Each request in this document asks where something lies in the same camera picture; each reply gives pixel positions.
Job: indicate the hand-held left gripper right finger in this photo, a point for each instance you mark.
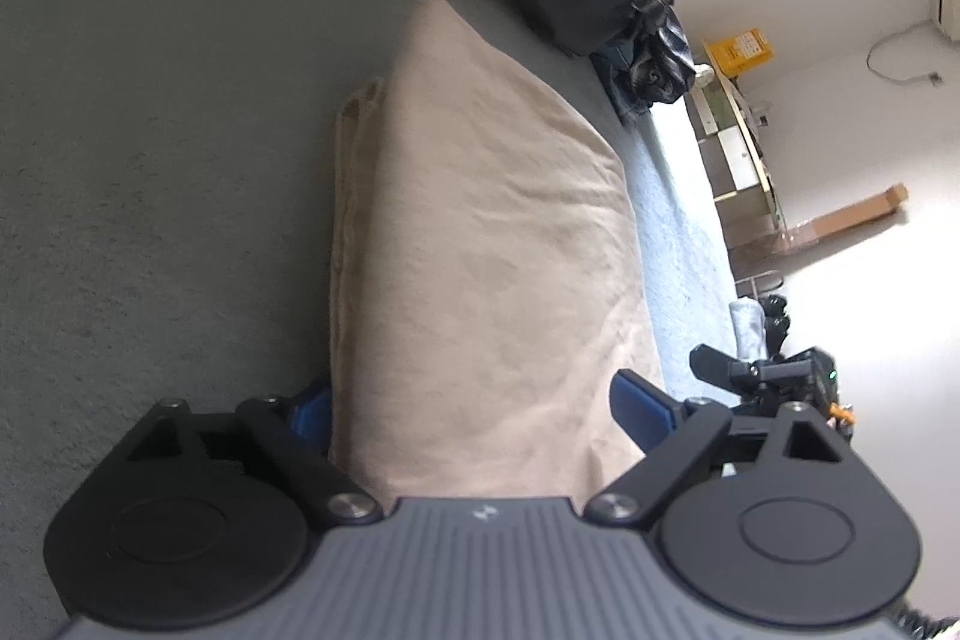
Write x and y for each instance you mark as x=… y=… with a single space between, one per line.
x=637 y=411

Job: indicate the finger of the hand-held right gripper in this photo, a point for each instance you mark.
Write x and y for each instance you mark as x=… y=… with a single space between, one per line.
x=712 y=362

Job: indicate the grey folded towel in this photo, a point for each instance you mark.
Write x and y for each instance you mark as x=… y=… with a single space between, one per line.
x=748 y=325

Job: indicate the grey bed cover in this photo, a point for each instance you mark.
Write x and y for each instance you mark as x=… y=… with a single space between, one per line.
x=150 y=160

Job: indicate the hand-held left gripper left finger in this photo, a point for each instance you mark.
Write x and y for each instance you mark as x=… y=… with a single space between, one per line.
x=311 y=411

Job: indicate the long cardboard box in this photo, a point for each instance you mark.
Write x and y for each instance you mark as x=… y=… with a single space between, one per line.
x=855 y=212

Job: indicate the beige pants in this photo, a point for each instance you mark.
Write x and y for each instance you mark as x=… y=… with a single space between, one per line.
x=487 y=235

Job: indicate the blue jeans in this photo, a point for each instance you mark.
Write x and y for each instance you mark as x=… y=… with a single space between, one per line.
x=622 y=85

